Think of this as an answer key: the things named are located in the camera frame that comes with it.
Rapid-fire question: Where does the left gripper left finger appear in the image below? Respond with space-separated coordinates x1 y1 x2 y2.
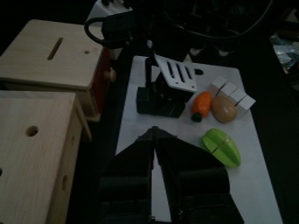
97 125 158 224

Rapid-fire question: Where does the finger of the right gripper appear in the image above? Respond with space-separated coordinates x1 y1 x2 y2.
135 56 158 116
154 52 199 119

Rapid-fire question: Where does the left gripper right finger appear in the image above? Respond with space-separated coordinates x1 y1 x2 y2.
154 127 246 224

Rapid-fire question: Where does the white cutting board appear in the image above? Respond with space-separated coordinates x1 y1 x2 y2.
115 54 285 224

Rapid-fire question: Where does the white grey toy box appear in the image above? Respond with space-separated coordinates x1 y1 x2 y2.
86 0 135 28

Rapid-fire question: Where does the orange toy carrot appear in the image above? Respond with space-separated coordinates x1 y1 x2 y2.
191 90 215 123

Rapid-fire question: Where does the green sliced toy vegetable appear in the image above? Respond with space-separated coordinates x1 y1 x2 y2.
201 128 243 169

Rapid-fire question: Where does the beige toy egg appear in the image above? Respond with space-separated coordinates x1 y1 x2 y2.
210 94 239 124

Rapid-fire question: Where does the white sliced toy block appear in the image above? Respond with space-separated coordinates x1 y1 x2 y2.
210 75 258 114

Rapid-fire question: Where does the wooden box with slot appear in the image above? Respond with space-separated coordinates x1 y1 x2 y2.
0 18 118 123

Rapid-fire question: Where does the wooden box with round holes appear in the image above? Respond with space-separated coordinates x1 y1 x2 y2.
0 89 94 224

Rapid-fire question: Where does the clear plastic clutter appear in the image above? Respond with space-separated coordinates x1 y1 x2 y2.
269 33 299 75

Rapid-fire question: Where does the black looped cable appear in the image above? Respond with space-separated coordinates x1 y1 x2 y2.
83 17 118 47

